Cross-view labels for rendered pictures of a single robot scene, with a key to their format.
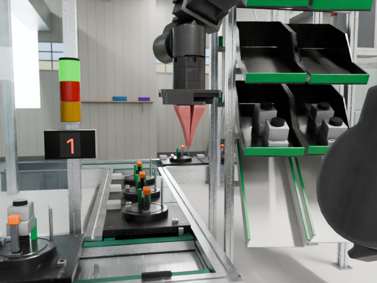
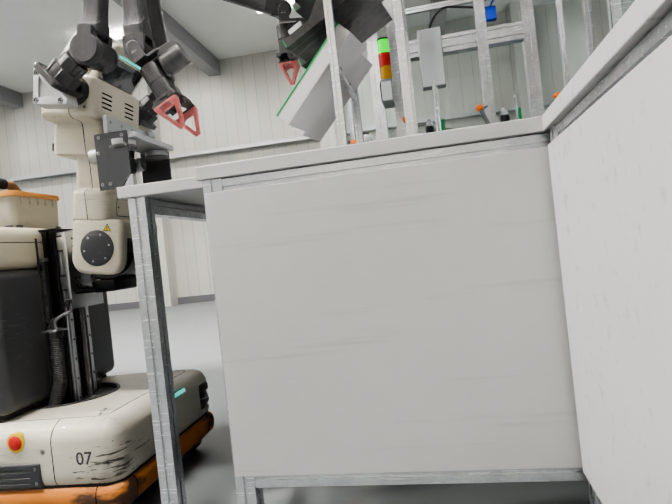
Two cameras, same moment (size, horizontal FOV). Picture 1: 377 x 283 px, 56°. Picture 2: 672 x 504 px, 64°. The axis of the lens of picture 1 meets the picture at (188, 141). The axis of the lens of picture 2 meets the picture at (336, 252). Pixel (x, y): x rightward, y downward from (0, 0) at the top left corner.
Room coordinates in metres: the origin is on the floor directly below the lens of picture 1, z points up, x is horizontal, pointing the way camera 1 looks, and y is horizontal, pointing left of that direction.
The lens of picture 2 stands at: (1.39, -1.70, 0.64)
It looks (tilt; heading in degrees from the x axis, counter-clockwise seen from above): 0 degrees down; 112
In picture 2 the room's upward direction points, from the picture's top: 6 degrees counter-clockwise
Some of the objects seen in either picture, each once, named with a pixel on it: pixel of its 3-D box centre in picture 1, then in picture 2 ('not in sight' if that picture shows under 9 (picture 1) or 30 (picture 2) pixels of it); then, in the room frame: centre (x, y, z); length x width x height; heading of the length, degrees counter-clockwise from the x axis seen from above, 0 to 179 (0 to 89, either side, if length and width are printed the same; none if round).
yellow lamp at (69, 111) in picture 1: (70, 112); (386, 73); (0.89, 0.29, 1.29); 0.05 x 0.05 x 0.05
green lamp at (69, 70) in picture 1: (69, 71); (383, 47); (0.89, 0.29, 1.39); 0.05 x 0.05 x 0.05
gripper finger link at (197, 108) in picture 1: (182, 119); (291, 72); (0.62, 0.01, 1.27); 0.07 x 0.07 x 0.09; 10
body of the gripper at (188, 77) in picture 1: (188, 78); (287, 50); (0.62, 0.00, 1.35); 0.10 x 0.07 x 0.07; 100
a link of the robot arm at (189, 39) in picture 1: (187, 43); (287, 33); (0.63, 0.00, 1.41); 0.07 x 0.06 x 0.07; 28
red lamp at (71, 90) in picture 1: (69, 91); (385, 60); (0.89, 0.29, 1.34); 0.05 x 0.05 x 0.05
